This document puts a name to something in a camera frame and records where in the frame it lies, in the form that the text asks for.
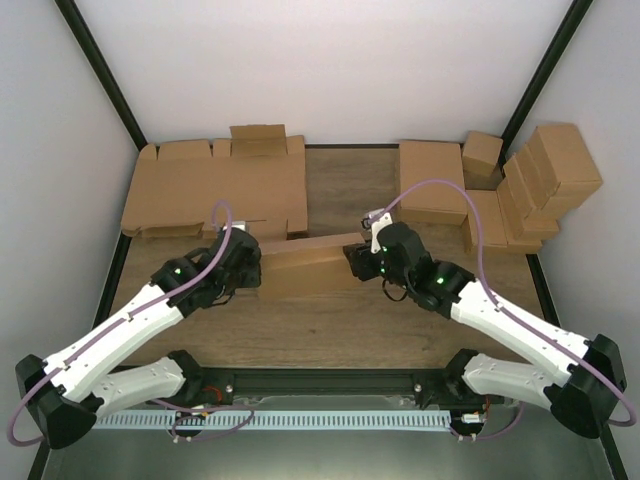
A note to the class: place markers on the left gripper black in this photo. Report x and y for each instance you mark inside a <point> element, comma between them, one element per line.
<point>254,278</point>

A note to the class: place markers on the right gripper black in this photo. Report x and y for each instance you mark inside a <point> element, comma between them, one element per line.
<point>359,261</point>

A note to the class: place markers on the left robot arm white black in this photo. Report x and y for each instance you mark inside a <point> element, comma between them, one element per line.
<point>67,392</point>

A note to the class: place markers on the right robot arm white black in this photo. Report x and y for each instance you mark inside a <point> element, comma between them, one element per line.
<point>578,380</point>

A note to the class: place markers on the small folded box at back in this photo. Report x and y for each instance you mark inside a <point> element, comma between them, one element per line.
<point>480,153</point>

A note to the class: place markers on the lower folded box right stack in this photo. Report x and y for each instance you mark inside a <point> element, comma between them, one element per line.
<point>523,236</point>

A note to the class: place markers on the folded box stack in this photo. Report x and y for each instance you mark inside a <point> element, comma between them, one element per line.
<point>567,170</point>
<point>523,236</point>
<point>526,187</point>

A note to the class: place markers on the middle folded box right stack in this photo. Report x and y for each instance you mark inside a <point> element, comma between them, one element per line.
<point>526,187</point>

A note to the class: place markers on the top folded box right stack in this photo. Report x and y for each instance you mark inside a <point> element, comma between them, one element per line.
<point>567,170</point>

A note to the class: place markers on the stack of flat cardboard blanks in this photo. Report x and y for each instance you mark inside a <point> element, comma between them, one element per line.
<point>259,170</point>

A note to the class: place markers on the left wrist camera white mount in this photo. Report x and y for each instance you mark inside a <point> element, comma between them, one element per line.
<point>240,225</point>

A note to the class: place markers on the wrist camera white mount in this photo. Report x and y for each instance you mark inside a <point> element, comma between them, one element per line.
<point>240,225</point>
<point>374,221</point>

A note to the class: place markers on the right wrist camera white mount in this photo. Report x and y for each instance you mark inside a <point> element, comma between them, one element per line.
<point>374,221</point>

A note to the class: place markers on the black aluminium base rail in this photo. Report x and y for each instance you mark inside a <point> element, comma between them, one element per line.
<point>220,386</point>

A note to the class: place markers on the light blue slotted cable duct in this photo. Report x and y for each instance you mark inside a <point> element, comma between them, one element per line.
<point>385,420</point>

